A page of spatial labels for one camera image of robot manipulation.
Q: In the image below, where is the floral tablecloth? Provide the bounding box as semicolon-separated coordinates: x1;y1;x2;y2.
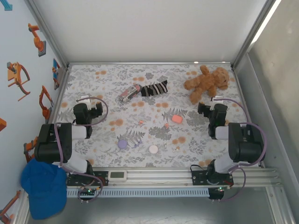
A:
46;64;261;168

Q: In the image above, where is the brown teddy bear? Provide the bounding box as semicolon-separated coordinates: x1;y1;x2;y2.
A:
183;64;230;105

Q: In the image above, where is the blue conveyor sticker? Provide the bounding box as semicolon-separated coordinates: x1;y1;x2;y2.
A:
52;58;61;91

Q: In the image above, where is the grey red patterned sock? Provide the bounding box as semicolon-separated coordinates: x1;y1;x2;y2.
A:
118;84;142;102

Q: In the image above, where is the black white striped sock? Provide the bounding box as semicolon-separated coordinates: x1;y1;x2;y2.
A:
140;79;169;98

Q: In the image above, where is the white digital display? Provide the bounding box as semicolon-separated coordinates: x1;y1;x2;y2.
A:
107;170;128;182

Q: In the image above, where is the black controller board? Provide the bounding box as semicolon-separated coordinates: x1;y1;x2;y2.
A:
208;186;227;201
78;186;100;199

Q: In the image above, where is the orange gripper sticker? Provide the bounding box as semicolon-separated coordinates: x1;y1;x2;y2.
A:
6;62;31;102

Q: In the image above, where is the blue cap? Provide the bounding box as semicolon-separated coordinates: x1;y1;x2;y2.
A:
21;158;68;220

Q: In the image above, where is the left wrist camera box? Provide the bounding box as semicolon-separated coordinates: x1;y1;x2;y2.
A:
76;95;92;110

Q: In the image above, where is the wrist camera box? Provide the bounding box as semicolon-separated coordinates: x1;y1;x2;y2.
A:
76;95;92;110
210;95;224;110

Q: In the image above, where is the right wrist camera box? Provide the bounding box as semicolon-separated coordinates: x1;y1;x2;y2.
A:
210;95;224;110

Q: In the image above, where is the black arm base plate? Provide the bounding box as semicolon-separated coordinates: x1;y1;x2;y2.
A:
66;169;105;187
190;164;234;187

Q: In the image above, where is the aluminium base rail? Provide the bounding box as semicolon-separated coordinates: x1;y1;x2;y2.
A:
67;167;280;188

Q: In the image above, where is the aluminium frame rail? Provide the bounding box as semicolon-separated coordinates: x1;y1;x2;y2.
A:
68;61;234;67

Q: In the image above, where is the aluminium frame post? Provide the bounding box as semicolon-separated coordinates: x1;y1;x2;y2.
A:
231;0;281;70
24;0;71;70

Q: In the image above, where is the white slotted cable duct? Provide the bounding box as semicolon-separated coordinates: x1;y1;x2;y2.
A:
66;188;210;198

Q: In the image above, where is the teal wall sticker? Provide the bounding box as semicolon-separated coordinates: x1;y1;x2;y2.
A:
0;0;13;11

